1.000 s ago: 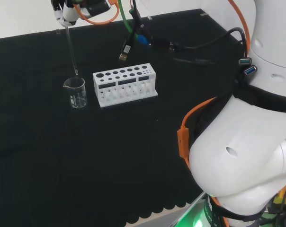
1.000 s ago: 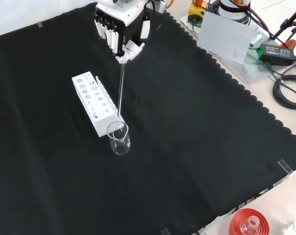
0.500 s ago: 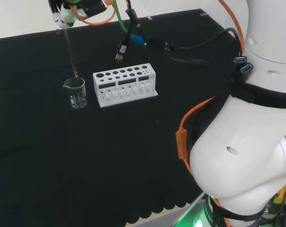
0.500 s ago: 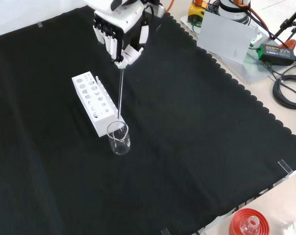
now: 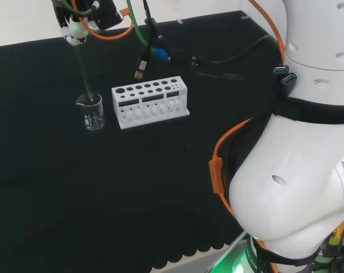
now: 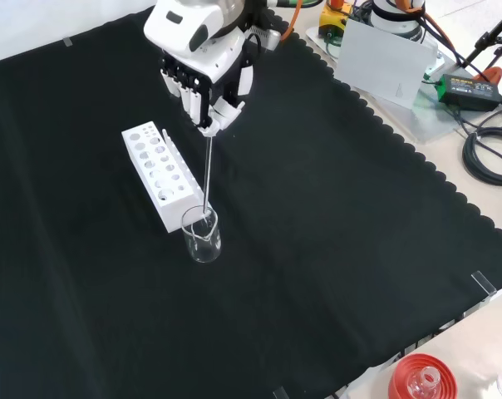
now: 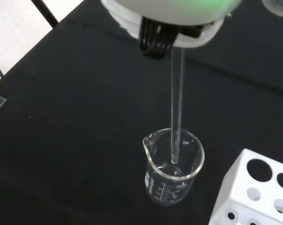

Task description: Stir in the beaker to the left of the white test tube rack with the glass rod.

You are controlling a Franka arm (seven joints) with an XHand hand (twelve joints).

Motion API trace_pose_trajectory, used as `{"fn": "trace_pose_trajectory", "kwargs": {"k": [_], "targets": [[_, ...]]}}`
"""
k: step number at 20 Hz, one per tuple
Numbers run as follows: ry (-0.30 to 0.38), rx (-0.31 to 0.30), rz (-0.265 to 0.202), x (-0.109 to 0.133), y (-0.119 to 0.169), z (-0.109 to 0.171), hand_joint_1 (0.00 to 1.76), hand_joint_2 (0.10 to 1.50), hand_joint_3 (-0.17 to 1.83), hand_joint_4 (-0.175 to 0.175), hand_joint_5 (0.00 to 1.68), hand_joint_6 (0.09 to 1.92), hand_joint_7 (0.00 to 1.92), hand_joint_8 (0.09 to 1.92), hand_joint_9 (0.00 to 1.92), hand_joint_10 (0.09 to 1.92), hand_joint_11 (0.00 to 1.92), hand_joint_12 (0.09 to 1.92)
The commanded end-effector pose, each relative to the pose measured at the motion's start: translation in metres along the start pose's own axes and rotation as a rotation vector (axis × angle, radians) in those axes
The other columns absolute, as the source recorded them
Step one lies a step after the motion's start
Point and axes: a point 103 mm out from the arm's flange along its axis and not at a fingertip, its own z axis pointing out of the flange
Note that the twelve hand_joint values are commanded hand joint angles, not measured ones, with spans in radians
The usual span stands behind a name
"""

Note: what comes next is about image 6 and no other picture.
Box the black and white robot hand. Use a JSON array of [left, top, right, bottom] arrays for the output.
[[158, 31, 263, 138]]

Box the clear glass rod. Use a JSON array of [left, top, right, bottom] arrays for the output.
[[199, 133, 214, 222]]

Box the white test tube rack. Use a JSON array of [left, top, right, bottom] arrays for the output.
[[121, 121, 214, 234]]

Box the clear glass beaker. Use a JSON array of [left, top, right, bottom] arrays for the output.
[[180, 205, 224, 264]]

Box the yellow stop button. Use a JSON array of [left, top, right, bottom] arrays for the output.
[[318, 0, 354, 39]]

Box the pale board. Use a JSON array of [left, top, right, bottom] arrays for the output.
[[336, 18, 439, 111]]

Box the black bench cloth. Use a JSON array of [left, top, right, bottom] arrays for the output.
[[0, 7, 502, 399]]

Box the black power adapter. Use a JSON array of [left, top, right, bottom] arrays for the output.
[[436, 73, 502, 113]]

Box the black tripod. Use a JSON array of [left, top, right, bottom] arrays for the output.
[[461, 0, 502, 71]]

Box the orange clamp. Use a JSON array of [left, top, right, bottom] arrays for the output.
[[474, 65, 502, 85]]

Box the red ribbed funnel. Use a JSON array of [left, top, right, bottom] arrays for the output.
[[387, 352, 459, 399]]

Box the small clear glass flask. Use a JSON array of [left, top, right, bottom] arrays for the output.
[[406, 365, 442, 399]]

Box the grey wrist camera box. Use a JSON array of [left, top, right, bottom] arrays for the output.
[[249, 24, 283, 53]]

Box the orange cable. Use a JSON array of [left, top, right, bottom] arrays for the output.
[[278, 0, 304, 43], [394, 0, 458, 57]]

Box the clear base plate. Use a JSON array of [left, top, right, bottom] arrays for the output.
[[304, 23, 465, 145]]

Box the coiled black cable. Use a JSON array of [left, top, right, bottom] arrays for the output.
[[461, 126, 502, 188]]

